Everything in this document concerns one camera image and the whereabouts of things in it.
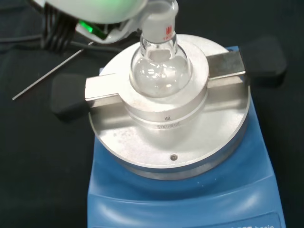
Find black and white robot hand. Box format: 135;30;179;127
28;0;148;51

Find thin metal rod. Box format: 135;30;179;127
11;48;84;101

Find clear round-bottom glass flask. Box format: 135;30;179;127
129;0;192;98

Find black bench cloth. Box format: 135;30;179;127
0;0;304;228

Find black cable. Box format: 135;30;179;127
0;33;123;53

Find aluminium heating block black handles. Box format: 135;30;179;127
50;43;288;134

